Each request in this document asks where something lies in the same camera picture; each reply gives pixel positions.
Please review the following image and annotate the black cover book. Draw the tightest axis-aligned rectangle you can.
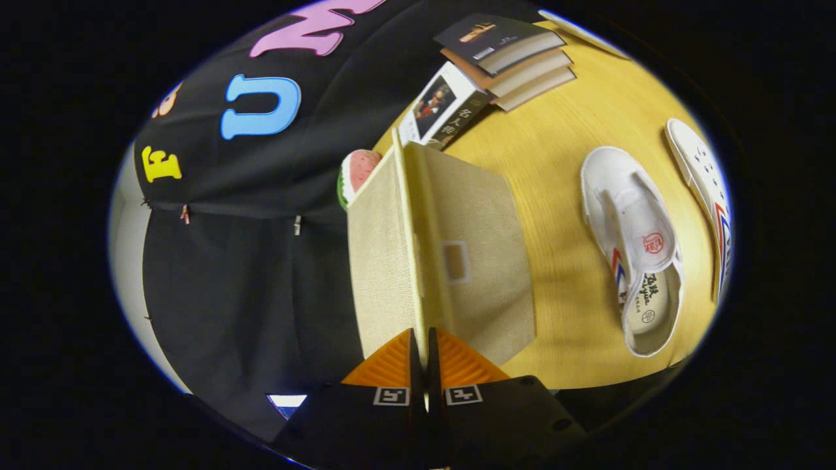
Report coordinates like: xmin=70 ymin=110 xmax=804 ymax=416
xmin=434 ymin=13 xmax=566 ymax=74

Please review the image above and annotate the beige fabric storage box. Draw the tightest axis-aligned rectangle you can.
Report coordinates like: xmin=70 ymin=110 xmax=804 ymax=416
xmin=346 ymin=127 xmax=538 ymax=366

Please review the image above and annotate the open laptop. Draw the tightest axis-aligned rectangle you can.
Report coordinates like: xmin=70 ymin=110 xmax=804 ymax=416
xmin=266 ymin=394 xmax=308 ymax=420

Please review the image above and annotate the thin brown book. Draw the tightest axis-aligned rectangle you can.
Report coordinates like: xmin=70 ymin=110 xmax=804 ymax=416
xmin=490 ymin=67 xmax=577 ymax=112

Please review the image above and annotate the white portrait cover book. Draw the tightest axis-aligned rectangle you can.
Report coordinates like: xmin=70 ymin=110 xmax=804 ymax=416
xmin=398 ymin=62 xmax=492 ymax=151

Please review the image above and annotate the watermelon slice plush toy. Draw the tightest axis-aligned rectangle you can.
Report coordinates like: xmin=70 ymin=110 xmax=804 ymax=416
xmin=337 ymin=149 xmax=383 ymax=211

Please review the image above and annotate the brown cover book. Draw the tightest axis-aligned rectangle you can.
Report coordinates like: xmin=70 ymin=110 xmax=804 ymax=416
xmin=441 ymin=47 xmax=574 ymax=97

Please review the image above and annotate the white plush toy with face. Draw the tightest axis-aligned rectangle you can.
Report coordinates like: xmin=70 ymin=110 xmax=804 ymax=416
xmin=539 ymin=9 xmax=631 ymax=59

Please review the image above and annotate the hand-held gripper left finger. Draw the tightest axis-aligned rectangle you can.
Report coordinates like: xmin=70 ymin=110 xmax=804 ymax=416
xmin=271 ymin=328 xmax=428 ymax=468

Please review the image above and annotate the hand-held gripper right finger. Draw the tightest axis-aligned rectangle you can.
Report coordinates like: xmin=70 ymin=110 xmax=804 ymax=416
xmin=428 ymin=327 xmax=587 ymax=468

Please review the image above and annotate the white canvas shoe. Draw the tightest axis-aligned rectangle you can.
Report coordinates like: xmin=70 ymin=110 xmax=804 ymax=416
xmin=581 ymin=146 xmax=684 ymax=358
xmin=665 ymin=118 xmax=733 ymax=304

